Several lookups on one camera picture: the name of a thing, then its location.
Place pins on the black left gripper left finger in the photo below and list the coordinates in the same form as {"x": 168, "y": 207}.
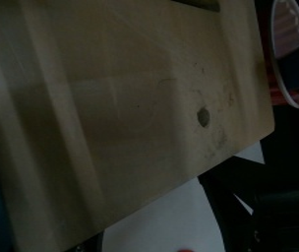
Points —
{"x": 93, "y": 245}

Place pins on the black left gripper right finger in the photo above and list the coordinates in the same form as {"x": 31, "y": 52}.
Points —
{"x": 232, "y": 197}

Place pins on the red play dough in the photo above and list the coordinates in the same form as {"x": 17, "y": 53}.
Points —
{"x": 186, "y": 250}

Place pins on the wooden drawer box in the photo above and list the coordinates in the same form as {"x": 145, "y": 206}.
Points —
{"x": 113, "y": 114}

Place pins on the red plastic cup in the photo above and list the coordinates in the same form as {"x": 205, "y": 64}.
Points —
{"x": 288, "y": 29}

